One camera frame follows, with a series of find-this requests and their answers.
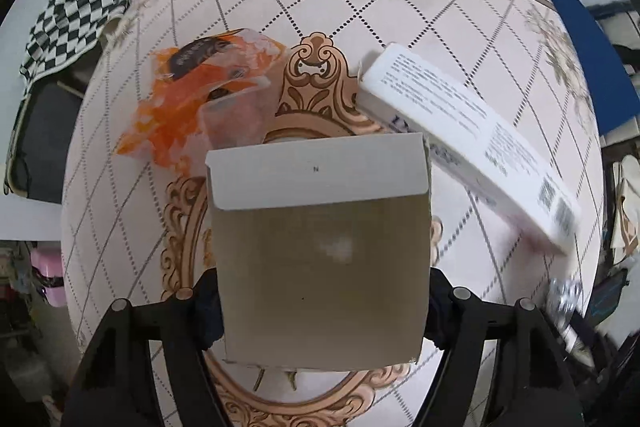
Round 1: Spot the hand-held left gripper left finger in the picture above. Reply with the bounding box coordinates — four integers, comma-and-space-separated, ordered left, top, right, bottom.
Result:
62, 269, 226, 427

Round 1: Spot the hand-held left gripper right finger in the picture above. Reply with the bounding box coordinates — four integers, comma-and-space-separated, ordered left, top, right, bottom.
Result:
410, 267, 586, 427

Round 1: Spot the brown cardboard box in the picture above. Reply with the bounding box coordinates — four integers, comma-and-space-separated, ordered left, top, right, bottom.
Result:
205, 132, 433, 365

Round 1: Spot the long white box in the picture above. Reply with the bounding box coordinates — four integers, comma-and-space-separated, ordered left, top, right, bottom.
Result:
357, 43, 583, 255

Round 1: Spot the small silver blister pack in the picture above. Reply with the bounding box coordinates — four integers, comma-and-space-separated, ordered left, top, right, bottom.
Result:
547, 277, 585, 325

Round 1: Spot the pink plastic container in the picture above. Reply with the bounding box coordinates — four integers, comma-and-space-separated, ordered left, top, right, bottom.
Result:
30, 247, 68, 308

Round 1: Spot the black blue floor mat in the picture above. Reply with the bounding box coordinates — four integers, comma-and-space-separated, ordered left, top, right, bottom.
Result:
585, 269, 631, 328

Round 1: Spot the orange white wrapper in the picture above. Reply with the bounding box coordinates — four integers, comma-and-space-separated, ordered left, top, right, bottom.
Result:
115, 28, 288, 168

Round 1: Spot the beige cloth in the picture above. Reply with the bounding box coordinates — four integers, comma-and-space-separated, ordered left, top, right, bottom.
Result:
607, 154, 640, 258

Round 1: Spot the blue flat board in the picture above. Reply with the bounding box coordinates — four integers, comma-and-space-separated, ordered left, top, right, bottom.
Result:
532, 0, 640, 138

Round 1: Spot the black white checkered cloth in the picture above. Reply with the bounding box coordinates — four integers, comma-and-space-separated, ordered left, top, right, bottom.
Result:
20, 0, 136, 85

